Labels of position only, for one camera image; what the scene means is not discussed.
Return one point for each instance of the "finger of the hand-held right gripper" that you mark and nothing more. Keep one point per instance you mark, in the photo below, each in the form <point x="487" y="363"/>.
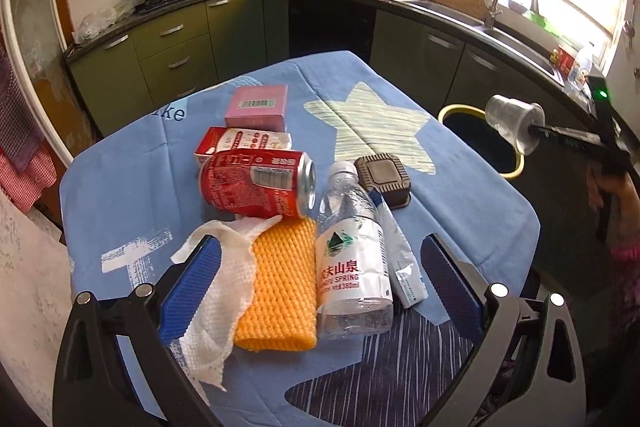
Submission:
<point x="565" y="137"/>

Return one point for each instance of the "brown square container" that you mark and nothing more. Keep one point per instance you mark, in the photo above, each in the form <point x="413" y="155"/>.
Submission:
<point x="382" y="174"/>

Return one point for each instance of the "green kitchen cabinets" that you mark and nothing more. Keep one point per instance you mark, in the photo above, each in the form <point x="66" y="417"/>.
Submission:
<point x="165" y="47"/>

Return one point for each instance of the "red and white carton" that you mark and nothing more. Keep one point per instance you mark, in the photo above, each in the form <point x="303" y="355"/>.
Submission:
<point x="235" y="141"/>

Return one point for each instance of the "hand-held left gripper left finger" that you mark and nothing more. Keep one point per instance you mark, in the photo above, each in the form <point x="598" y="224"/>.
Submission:
<point x="192" y="287"/>

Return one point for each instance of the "clear plastic bag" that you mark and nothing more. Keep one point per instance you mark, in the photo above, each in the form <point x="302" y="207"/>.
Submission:
<point x="102" y="24"/>

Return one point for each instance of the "clear plastic water bottle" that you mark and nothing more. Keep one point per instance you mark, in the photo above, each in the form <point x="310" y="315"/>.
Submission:
<point x="350" y="257"/>

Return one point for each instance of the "yellow rimmed trash bin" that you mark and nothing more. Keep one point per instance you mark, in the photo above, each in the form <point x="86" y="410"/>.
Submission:
<point x="475" y="144"/>

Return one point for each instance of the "white and blue tube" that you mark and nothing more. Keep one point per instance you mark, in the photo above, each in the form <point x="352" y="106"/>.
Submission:
<point x="402" y="257"/>

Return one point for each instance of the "black built-in appliance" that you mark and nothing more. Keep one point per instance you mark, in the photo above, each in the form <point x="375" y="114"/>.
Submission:
<point x="330" y="27"/>

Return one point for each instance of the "glass door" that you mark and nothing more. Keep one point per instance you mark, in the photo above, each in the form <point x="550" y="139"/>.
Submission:
<point x="35" y="32"/>

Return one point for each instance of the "person's right hand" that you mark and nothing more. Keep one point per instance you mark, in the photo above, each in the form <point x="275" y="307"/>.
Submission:
<point x="625" y="202"/>

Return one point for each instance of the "pink cardboard box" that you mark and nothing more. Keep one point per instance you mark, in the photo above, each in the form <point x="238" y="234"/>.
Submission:
<point x="255" y="107"/>

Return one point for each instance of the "white paper towel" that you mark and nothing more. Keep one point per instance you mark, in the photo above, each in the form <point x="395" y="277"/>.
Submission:
<point x="220" y="307"/>

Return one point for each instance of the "clear plastic cup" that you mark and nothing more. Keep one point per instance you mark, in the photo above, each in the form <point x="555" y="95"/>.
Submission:
<point x="510" y="122"/>

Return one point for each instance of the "checked apron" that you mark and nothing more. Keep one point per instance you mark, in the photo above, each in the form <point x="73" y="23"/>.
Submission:
<point x="22" y="142"/>

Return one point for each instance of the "red drink can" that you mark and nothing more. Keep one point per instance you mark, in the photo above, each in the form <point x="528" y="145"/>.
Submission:
<point x="245" y="182"/>

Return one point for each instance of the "steel sink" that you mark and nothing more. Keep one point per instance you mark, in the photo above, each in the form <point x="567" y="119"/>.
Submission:
<point x="515" y="37"/>

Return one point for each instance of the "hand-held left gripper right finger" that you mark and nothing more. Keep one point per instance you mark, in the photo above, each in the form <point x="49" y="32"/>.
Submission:
<point x="450" y="282"/>

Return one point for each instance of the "blue star tablecloth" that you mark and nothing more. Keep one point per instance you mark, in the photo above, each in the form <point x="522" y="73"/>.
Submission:
<point x="150" y="187"/>

